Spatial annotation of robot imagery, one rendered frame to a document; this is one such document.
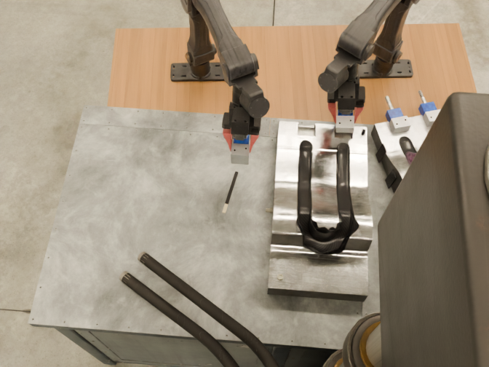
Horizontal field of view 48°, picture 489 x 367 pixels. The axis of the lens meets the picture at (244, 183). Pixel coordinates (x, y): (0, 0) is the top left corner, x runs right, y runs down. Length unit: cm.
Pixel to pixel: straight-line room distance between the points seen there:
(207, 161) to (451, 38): 95
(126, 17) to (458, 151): 294
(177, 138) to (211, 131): 11
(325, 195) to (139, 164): 57
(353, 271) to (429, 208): 115
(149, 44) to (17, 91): 121
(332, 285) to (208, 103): 71
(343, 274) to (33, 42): 224
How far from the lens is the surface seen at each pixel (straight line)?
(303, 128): 167
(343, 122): 160
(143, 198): 165
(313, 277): 148
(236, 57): 138
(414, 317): 38
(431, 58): 201
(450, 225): 32
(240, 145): 152
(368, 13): 148
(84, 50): 310
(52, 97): 296
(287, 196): 152
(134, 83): 188
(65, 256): 163
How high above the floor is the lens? 227
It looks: 63 degrees down
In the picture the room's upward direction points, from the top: straight up
